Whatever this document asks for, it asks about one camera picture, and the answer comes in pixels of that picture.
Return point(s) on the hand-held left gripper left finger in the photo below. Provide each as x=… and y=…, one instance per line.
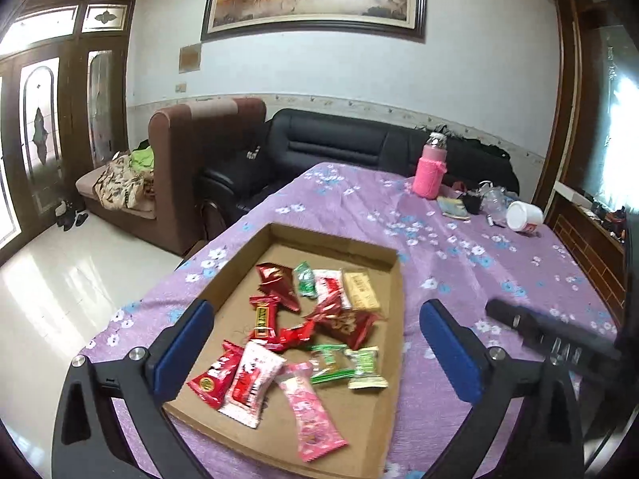
x=184, y=349

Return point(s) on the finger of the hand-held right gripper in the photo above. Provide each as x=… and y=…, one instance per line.
x=549, y=334

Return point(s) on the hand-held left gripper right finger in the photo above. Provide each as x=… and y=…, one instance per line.
x=449, y=354

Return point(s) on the red packet yellow circle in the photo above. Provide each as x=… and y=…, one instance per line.
x=214, y=374

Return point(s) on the white pink snack packet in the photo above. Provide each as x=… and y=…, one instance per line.
x=252, y=381

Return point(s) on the pale green white packet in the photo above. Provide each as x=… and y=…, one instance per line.
x=367, y=366

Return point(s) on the red candy packet black label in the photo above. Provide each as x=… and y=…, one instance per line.
x=263, y=319

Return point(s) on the cardboard tray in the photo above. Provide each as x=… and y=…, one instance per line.
x=379, y=424

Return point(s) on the red twisted candy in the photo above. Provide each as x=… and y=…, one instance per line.
x=292, y=334

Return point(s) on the beige snack packet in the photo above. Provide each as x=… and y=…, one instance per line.
x=362, y=289

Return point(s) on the green snack packet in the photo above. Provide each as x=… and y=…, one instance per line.
x=329, y=362

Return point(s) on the small green white candy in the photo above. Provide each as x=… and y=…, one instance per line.
x=304, y=282

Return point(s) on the long pink snack packet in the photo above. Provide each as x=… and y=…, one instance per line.
x=309, y=419

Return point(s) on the purple floral tablecloth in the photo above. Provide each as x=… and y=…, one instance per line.
x=449, y=259

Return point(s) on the white plastic cup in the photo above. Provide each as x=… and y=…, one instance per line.
x=524, y=217

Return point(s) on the brown wooden chair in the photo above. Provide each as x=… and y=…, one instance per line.
x=212, y=219

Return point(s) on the colourful small booklet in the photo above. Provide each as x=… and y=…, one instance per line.
x=452, y=207

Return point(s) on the black small pouch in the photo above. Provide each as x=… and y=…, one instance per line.
x=472, y=202

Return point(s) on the dark shoes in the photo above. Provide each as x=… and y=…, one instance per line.
x=72, y=217

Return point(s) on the patterned clothes pile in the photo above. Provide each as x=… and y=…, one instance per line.
x=120, y=184

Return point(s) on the pink knit-sleeved bottle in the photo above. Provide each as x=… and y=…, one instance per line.
x=428, y=174

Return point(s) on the green cloth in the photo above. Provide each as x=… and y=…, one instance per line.
x=142, y=158

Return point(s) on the brown sofa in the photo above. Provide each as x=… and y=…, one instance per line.
x=199, y=149

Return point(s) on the black leather sofa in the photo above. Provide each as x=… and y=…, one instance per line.
x=324, y=139

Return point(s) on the wooden glass door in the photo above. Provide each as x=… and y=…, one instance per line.
x=70, y=124

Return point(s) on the brown wall notice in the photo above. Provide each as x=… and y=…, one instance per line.
x=189, y=58

